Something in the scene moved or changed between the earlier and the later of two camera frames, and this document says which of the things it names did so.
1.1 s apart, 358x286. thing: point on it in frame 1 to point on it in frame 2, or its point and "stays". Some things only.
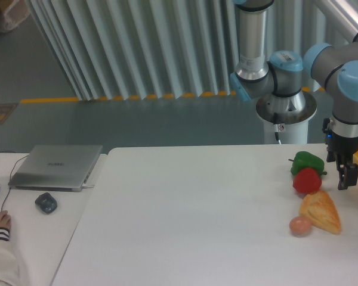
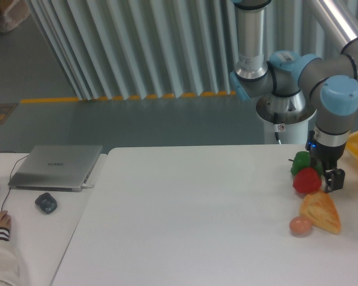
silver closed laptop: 56,168 stays
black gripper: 345,140 to 327,145
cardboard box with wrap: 5,15 stays
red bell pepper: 306,180 stays
